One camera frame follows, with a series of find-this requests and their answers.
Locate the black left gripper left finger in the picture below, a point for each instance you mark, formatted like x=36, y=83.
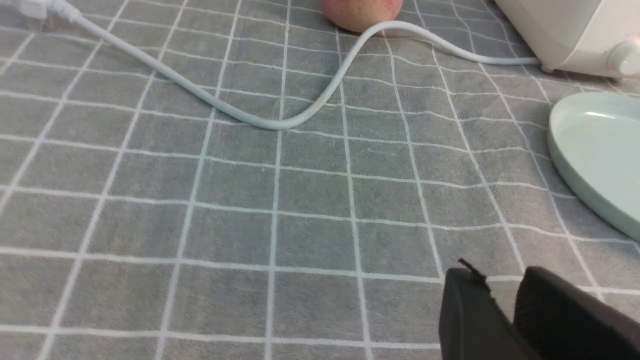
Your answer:
x=472, y=326

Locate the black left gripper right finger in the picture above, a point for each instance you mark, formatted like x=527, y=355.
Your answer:
x=562, y=322

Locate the light green plate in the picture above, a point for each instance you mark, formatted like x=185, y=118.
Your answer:
x=594, y=143

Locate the white toaster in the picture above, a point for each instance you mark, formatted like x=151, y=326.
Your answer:
x=589, y=37

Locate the pink peach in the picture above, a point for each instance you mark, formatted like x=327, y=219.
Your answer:
x=359, y=15

